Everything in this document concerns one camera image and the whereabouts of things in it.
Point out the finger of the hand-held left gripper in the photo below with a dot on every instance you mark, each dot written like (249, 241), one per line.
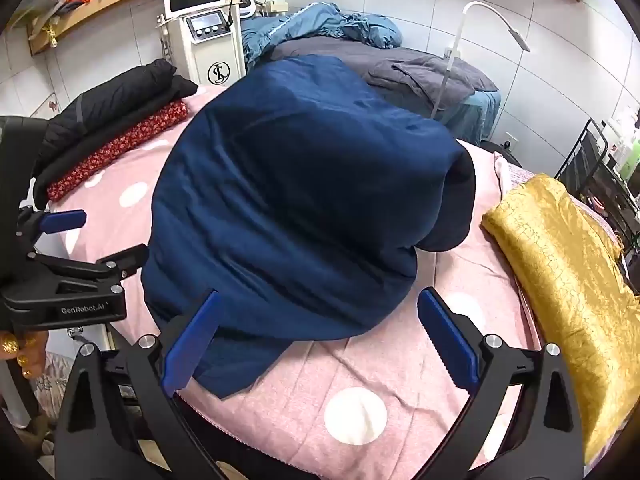
(62, 221)
(100, 265)

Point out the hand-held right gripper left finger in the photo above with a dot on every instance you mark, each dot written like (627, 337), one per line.
(192, 345)

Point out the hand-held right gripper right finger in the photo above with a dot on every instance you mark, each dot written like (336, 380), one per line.
(447, 340)

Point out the navy blue jacket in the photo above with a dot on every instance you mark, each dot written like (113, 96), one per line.
(290, 200)

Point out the person's left hand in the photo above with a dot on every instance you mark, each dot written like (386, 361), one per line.
(27, 347)

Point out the red floral cloth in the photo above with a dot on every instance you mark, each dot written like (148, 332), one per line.
(125, 142)

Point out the black puffer jacket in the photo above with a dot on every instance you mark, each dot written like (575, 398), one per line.
(110, 100)

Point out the gold hanging ornament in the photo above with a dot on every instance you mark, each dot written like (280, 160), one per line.
(50, 35)

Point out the golden satin cloth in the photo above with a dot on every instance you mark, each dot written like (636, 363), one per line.
(560, 260)

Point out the white beauty machine with screen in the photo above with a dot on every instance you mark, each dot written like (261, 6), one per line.
(210, 35)

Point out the teal bed skirt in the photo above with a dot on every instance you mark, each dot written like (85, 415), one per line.
(475, 112)

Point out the green plastic bottle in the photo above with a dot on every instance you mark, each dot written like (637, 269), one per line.
(634, 157)

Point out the grey jacket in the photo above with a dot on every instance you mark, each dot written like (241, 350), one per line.
(400, 67)

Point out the white plastic bottle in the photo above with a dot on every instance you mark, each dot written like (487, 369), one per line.
(622, 125)

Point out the light blue jacket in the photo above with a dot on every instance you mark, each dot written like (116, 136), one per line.
(310, 22)

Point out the white gooseneck lamp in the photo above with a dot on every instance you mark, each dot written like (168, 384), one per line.
(495, 12)

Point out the white wall socket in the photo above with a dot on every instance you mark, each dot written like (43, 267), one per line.
(509, 141)

